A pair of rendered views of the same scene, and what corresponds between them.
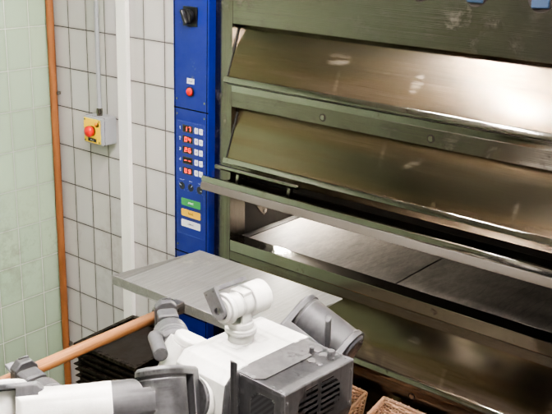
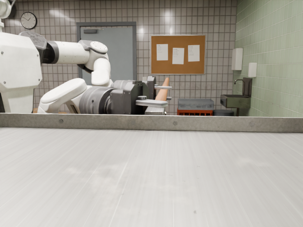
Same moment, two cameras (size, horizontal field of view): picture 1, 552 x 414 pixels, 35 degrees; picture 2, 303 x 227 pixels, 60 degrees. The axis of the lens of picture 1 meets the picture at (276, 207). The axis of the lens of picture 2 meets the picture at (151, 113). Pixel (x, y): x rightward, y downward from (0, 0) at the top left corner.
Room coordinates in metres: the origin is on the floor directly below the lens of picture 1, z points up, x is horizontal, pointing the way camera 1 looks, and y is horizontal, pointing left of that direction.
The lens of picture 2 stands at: (2.51, 0.00, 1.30)
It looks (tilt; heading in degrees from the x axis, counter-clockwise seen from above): 10 degrees down; 146
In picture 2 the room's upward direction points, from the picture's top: straight up
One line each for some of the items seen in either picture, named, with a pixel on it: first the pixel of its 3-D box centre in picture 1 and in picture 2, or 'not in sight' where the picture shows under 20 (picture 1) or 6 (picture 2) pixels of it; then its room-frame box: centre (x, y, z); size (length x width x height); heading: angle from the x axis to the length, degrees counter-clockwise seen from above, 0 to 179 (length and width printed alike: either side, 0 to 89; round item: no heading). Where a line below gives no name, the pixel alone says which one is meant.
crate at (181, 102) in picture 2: not in sight; (195, 103); (-0.87, 3.25, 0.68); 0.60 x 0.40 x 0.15; 52
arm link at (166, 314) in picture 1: (167, 330); (120, 108); (2.00, 0.26, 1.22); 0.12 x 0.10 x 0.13; 16
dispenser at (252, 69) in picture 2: not in sight; (252, 70); (0.25, 3.24, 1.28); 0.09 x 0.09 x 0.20; 51
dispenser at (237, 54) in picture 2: not in sight; (236, 59); (-0.43, 3.77, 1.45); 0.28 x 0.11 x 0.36; 141
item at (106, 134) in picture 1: (99, 129); not in sight; (3.11, 0.64, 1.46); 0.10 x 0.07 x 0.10; 51
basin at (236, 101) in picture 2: not in sight; (234, 107); (-0.11, 3.36, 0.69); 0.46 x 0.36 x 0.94; 141
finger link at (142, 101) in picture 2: not in sight; (152, 101); (2.09, 0.28, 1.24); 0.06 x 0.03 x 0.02; 16
